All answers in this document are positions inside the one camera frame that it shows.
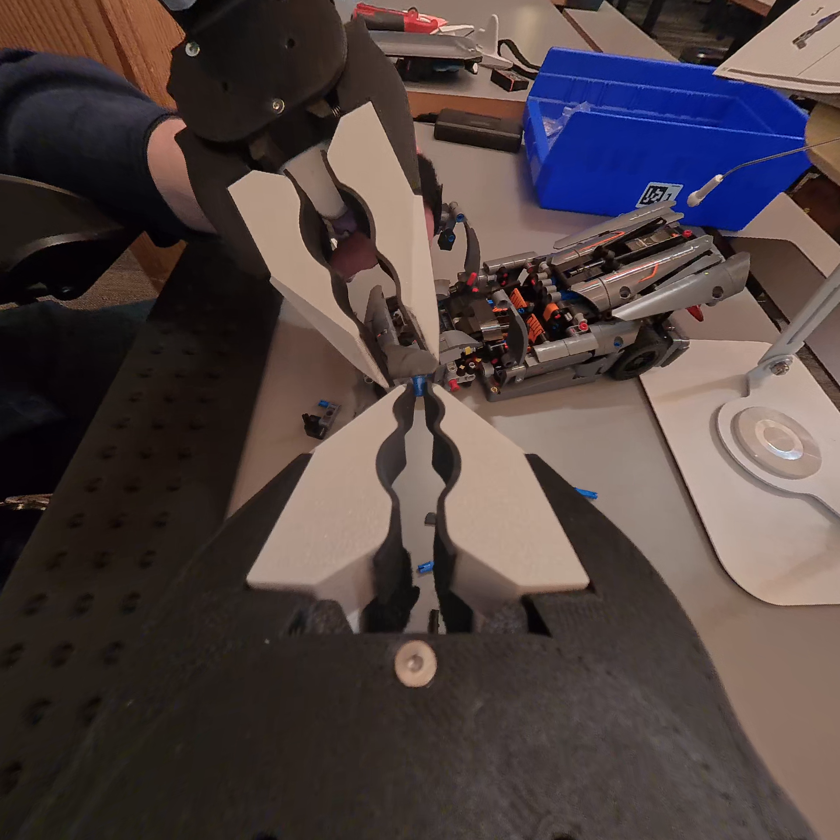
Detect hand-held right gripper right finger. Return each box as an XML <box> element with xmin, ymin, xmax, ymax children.
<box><xmin>420</xmin><ymin>382</ymin><xmax>589</xmax><ymax>634</ymax></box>

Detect blue storage bin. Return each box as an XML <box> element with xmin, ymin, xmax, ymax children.
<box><xmin>523</xmin><ymin>46</ymin><xmax>811</xmax><ymax>232</ymax></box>

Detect white book stand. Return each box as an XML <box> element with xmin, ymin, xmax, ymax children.
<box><xmin>640</xmin><ymin>101</ymin><xmax>840</xmax><ymax>606</ymax></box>

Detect wide wooden post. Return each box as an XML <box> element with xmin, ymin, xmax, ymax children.
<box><xmin>0</xmin><ymin>0</ymin><xmax>191</xmax><ymax>293</ymax></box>

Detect grey curved lego panel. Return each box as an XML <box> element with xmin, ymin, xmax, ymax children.
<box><xmin>363</xmin><ymin>284</ymin><xmax>441</xmax><ymax>387</ymax></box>

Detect toy space shuttle model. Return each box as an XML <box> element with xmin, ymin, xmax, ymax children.
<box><xmin>353</xmin><ymin>2</ymin><xmax>514</xmax><ymax>74</ymax></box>

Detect scattered loose lego pieces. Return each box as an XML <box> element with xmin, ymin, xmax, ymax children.
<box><xmin>302</xmin><ymin>398</ymin><xmax>599</xmax><ymax>635</ymax></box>

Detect person's left forearm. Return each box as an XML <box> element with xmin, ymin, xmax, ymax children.
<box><xmin>0</xmin><ymin>47</ymin><xmax>188</xmax><ymax>244</ymax></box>

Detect lego instruction booklet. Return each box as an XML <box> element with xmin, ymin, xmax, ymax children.
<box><xmin>712</xmin><ymin>0</ymin><xmax>840</xmax><ymax>109</ymax></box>

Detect lego car model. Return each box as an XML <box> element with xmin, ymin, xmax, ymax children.
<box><xmin>430</xmin><ymin>200</ymin><xmax>752</xmax><ymax>403</ymax></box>

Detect person's left hand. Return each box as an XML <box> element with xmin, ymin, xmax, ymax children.
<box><xmin>147</xmin><ymin>117</ymin><xmax>442</xmax><ymax>284</ymax></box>

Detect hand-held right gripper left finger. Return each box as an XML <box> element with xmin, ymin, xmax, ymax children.
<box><xmin>248</xmin><ymin>386</ymin><xmax>421</xmax><ymax>634</ymax></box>

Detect thin wire with white tip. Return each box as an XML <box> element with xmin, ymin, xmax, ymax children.
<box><xmin>686</xmin><ymin>143</ymin><xmax>818</xmax><ymax>207</ymax></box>

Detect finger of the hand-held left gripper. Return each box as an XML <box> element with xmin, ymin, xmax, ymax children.
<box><xmin>227</xmin><ymin>172</ymin><xmax>391</xmax><ymax>388</ymax></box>
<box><xmin>322</xmin><ymin>104</ymin><xmax>441</xmax><ymax>358</ymax></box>

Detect black office chair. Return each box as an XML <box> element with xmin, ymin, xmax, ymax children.
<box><xmin>0</xmin><ymin>174</ymin><xmax>129</xmax><ymax>304</ymax></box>

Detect black perforated board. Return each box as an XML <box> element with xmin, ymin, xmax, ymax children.
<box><xmin>0</xmin><ymin>239</ymin><xmax>316</xmax><ymax>788</ymax></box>

